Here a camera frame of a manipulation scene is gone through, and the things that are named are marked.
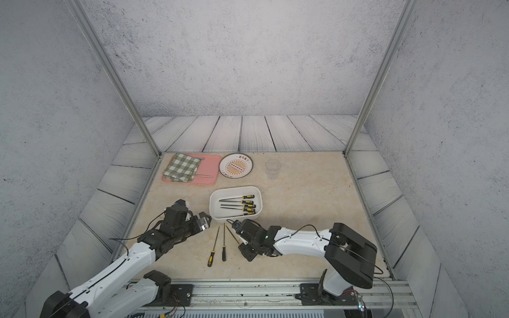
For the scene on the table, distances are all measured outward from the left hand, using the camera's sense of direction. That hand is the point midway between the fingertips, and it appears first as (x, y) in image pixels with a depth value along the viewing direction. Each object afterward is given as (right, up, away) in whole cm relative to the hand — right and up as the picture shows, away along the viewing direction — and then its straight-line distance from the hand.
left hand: (207, 221), depth 84 cm
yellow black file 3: (+16, +1, +10) cm, 18 cm away
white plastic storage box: (+2, +9, +14) cm, 17 cm away
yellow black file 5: (+13, -10, +3) cm, 16 cm away
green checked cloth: (-22, +22, +30) cm, 43 cm away
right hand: (+16, -11, -2) cm, 20 cm away
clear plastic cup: (+29, +23, +25) cm, 44 cm away
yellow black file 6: (+3, -13, -1) cm, 13 cm away
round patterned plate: (+8, +24, +31) cm, 40 cm away
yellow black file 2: (+15, +4, +13) cm, 20 cm away
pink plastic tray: (-7, +21, +28) cm, 36 cm away
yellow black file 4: (+14, +3, +12) cm, 19 cm away
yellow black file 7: (+7, -12, -1) cm, 14 cm away
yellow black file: (+14, +7, +17) cm, 23 cm away
